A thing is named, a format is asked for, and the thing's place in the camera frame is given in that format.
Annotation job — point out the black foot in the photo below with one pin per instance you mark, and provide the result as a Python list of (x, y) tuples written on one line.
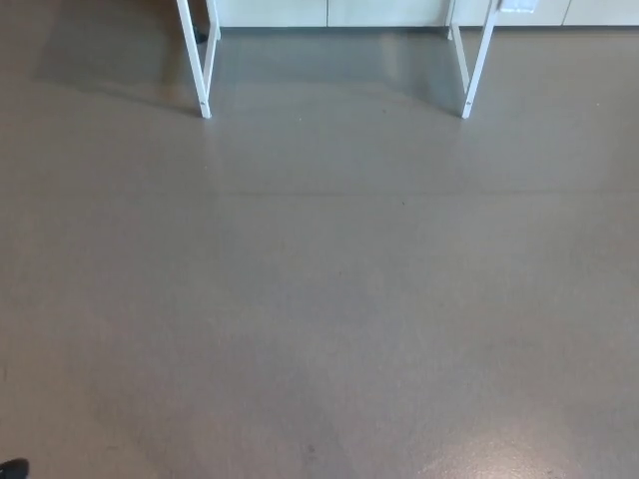
[(12, 470)]

